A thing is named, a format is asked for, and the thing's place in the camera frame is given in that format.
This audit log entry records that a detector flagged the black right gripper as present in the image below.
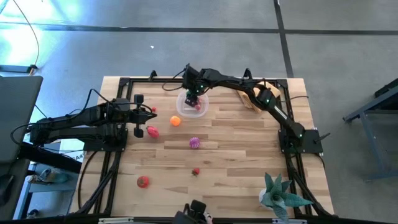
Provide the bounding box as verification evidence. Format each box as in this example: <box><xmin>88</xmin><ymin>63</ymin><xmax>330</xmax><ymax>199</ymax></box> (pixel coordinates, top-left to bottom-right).
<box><xmin>182</xmin><ymin>65</ymin><xmax>208</xmax><ymax>108</ymax></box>

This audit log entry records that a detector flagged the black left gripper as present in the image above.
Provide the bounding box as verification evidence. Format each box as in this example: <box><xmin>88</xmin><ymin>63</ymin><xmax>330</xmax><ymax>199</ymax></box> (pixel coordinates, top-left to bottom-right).
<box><xmin>123</xmin><ymin>94</ymin><xmax>158</xmax><ymax>139</ymax></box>

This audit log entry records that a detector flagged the clear plastic tupperware container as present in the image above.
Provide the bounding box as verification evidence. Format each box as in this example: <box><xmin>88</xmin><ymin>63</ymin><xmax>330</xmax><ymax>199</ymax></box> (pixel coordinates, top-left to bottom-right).
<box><xmin>175</xmin><ymin>92</ymin><xmax>210</xmax><ymax>118</ymax></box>

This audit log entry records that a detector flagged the pinkish red round toy fruit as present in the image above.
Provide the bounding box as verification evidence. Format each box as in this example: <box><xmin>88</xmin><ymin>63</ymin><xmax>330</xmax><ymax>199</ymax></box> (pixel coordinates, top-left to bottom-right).
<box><xmin>146</xmin><ymin>125</ymin><xmax>160</xmax><ymax>139</ymax></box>

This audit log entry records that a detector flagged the red toy tomato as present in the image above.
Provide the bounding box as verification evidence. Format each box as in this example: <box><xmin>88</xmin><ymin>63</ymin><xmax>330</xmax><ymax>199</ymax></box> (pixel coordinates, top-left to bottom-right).
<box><xmin>136</xmin><ymin>175</ymin><xmax>151</xmax><ymax>189</ymax></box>

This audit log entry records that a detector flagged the folded yellow cloth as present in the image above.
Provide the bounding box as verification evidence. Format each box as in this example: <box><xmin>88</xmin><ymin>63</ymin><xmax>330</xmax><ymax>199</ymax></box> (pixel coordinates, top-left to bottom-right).
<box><xmin>236</xmin><ymin>81</ymin><xmax>281</xmax><ymax>113</ymax></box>

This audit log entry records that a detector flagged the white printed label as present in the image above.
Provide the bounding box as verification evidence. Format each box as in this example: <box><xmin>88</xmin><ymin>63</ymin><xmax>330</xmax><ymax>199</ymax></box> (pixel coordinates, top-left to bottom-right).
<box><xmin>58</xmin><ymin>139</ymin><xmax>85</xmax><ymax>162</ymax></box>

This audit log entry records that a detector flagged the black handheld device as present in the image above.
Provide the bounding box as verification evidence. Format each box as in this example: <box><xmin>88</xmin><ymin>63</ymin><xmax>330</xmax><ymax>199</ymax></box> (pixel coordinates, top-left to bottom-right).
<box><xmin>173</xmin><ymin>200</ymin><xmax>214</xmax><ymax>224</ymax></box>

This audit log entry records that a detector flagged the small cluttered utility cart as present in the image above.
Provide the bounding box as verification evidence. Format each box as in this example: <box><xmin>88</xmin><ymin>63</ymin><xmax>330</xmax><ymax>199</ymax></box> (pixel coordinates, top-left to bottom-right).
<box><xmin>12</xmin><ymin>161</ymin><xmax>78</xmax><ymax>220</ymax></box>

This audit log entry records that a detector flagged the teal artificial succulent plant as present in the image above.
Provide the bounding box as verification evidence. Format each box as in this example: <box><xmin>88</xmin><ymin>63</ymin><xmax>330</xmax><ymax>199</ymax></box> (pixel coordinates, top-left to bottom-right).
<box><xmin>258</xmin><ymin>172</ymin><xmax>314</xmax><ymax>223</ymax></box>

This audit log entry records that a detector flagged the grey flat panel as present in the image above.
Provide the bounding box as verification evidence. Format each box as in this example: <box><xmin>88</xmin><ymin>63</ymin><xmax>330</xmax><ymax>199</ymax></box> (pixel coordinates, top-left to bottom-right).
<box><xmin>0</xmin><ymin>75</ymin><xmax>44</xmax><ymax>163</ymax></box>

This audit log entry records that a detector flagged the blue grey metal table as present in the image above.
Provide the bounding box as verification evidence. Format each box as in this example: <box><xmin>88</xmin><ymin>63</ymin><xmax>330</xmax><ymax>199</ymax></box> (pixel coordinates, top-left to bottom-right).
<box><xmin>343</xmin><ymin>77</ymin><xmax>398</xmax><ymax>183</ymax></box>

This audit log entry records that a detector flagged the black metal table frame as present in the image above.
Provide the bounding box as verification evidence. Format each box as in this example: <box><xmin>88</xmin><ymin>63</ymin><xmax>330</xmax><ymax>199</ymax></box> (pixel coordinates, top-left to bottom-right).
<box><xmin>73</xmin><ymin>76</ymin><xmax>335</xmax><ymax>218</ymax></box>

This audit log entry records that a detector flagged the silver metal bracket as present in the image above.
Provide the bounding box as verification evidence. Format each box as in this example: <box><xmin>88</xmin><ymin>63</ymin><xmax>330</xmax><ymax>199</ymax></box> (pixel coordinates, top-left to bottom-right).
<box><xmin>272</xmin><ymin>218</ymin><xmax>307</xmax><ymax>224</ymax></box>
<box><xmin>98</xmin><ymin>217</ymin><xmax>134</xmax><ymax>224</ymax></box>

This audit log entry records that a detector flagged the yellow hanging cable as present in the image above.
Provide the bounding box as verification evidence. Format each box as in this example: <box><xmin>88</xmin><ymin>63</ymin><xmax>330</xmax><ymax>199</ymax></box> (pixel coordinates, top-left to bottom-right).
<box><xmin>11</xmin><ymin>0</ymin><xmax>40</xmax><ymax>75</ymax></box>

